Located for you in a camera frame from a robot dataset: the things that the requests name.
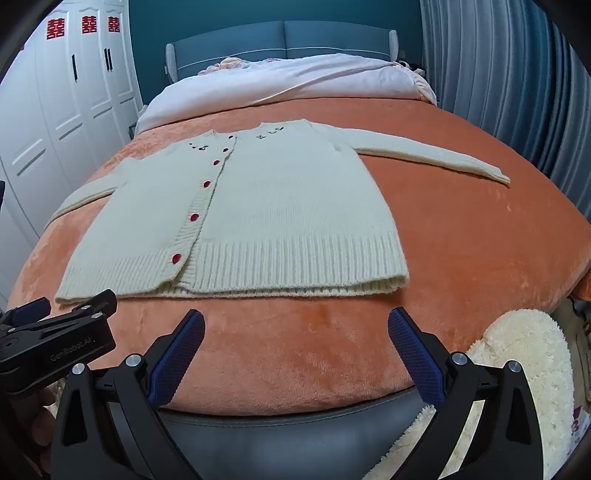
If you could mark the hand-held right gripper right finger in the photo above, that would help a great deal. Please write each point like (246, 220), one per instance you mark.
(415, 360)

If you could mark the blue padded headboard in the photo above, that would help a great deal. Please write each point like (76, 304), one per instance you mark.
(323, 37)

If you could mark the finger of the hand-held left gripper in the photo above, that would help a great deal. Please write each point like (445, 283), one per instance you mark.
(99, 302)
(32, 310)

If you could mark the pink ruffled cloth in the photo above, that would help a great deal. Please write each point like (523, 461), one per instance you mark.
(227, 63)

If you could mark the red paper decoration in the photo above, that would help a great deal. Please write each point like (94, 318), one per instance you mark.
(88, 24)
(55, 28)
(113, 24)

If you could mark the dark grey bed footboard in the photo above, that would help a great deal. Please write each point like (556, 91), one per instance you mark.
(300, 443)

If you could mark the grey pleated curtain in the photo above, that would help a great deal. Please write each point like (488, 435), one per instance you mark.
(503, 78)

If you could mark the cream knit cardigan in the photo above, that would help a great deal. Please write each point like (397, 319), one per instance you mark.
(277, 207)

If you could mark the white fluffy rug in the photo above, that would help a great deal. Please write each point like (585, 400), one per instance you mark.
(521, 350)

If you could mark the orange plush blanket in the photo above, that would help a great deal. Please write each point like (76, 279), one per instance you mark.
(461, 258)

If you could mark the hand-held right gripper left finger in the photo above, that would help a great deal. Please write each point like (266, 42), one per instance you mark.
(178, 360)

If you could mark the person's left hand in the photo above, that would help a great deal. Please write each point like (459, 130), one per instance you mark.
(42, 415)

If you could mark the white duvet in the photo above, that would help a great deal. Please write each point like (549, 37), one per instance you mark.
(295, 81)

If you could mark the white wardrobe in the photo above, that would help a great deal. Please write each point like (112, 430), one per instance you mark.
(55, 120)

